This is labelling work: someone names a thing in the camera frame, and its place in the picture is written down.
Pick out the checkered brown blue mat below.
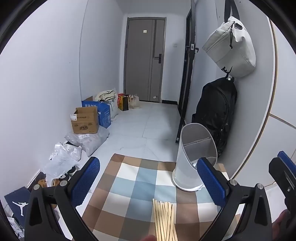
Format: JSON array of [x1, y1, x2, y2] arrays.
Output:
[[82, 153, 241, 241]]

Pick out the navy shoebox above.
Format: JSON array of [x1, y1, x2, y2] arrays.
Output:
[[4, 186, 31, 219]]

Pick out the cream canvas tote bag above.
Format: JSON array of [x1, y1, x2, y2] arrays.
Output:
[[95, 88, 119, 120]]

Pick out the white plastic utensil holder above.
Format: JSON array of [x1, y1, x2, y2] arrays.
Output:
[[172, 123, 218, 192]]

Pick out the grey plastic mailer bags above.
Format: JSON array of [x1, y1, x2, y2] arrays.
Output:
[[65, 126, 110, 157]]

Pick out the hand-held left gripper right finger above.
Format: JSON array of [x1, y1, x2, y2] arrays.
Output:
[[196, 157, 274, 241]]

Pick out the black backpack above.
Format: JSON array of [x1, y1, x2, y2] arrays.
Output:
[[191, 76, 238, 158]]

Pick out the light grey shoulder bag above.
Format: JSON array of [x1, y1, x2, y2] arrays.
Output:
[[202, 0, 257, 78]]

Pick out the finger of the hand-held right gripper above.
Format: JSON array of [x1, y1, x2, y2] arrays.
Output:
[[277, 151, 296, 166], [268, 157, 296, 209]]

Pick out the white plastic bags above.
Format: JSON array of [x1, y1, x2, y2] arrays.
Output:
[[40, 142, 82, 181]]

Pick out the brown cardboard box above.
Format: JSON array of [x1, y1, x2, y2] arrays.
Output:
[[70, 107, 100, 134]]

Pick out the clear plastic bag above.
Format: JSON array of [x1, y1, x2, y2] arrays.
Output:
[[129, 94, 140, 109]]

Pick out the orange and black paper bag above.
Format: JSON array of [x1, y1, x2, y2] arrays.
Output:
[[117, 93, 129, 112]]

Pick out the blue cardboard box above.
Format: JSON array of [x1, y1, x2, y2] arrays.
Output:
[[81, 96, 112, 129]]

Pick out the person's right hand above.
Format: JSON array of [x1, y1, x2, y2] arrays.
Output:
[[272, 210, 289, 241]]

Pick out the grey door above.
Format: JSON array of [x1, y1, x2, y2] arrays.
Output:
[[124, 17, 167, 102]]

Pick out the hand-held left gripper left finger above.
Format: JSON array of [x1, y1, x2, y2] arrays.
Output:
[[24, 156, 100, 241]]

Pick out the bunch of wooden chopsticks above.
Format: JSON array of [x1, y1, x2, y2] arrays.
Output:
[[153, 199, 178, 241]]

